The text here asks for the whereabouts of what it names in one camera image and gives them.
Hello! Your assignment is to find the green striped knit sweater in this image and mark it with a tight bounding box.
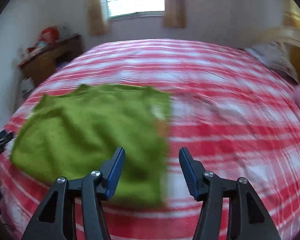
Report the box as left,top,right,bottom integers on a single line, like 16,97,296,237
10,84,171,207

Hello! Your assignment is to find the white paper shopping bag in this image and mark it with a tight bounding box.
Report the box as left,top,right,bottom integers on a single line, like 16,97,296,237
20,78,35,100

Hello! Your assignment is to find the brown wooden desk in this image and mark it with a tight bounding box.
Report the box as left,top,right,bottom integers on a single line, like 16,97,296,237
18,34,83,87

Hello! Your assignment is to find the red plaid bed cover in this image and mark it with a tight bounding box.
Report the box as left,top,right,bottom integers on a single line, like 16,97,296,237
5,40,300,239

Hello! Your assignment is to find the red gift bag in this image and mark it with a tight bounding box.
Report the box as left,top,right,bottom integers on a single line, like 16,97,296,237
39,26,60,44

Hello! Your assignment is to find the left beige curtain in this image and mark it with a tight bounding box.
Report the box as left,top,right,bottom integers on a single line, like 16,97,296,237
87,0,110,36

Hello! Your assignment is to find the beige curtain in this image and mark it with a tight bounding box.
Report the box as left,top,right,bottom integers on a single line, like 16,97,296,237
87,0,110,36
162,0,187,29

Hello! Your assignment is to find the grey patterned pillow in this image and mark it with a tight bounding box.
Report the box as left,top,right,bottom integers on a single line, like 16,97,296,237
245,42,300,85

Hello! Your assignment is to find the cream wooden headboard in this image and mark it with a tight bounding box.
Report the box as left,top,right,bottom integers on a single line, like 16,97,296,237
254,27,300,80

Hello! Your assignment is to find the right beige curtain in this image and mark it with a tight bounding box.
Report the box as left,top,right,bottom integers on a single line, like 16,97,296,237
162,0,187,29

